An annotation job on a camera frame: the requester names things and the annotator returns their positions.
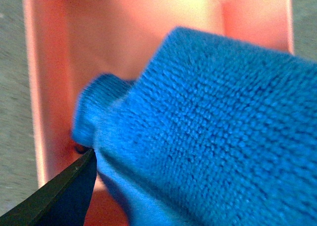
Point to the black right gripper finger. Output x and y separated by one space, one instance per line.
63 201

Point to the blue microfiber cloth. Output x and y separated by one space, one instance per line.
215 132

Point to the pink plastic bin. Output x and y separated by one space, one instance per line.
69 42

